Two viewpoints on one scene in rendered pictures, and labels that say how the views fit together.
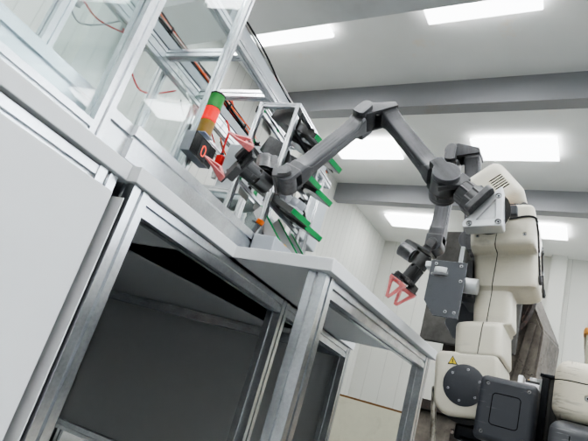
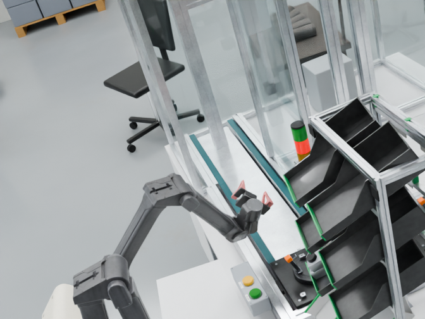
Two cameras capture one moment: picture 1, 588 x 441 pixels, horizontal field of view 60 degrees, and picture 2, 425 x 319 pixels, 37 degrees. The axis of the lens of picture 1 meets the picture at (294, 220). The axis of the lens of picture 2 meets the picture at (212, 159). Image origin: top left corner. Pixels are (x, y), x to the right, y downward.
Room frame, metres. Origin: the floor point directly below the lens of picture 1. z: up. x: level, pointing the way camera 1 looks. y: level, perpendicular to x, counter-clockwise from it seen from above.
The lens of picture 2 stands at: (2.83, -0.93, 2.51)
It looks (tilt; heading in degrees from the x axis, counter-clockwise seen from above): 32 degrees down; 145
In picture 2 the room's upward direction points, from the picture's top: 18 degrees counter-clockwise
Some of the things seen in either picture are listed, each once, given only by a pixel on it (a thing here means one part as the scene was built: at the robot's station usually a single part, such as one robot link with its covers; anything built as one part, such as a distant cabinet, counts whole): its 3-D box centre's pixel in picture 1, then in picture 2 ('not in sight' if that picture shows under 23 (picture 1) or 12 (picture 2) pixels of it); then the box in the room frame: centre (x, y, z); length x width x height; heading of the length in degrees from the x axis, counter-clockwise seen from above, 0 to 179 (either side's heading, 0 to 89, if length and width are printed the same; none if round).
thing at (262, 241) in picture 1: (276, 257); (250, 287); (1.45, 0.02, 0.93); 0.21 x 0.07 x 0.06; 153
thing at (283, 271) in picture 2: not in sight; (314, 271); (1.63, 0.17, 0.96); 0.24 x 0.24 x 0.02; 63
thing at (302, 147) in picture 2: (210, 115); (301, 143); (1.51, 0.36, 1.33); 0.05 x 0.05 x 0.05
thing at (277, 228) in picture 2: not in sight; (289, 231); (1.37, 0.33, 0.91); 0.84 x 0.28 x 0.10; 153
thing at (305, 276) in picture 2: not in sight; (313, 268); (1.63, 0.17, 0.98); 0.14 x 0.14 x 0.02
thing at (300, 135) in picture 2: (215, 102); (299, 131); (1.51, 0.36, 1.38); 0.05 x 0.05 x 0.05
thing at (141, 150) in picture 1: (226, 234); (249, 252); (1.31, 0.16, 0.91); 0.89 x 0.06 x 0.11; 153
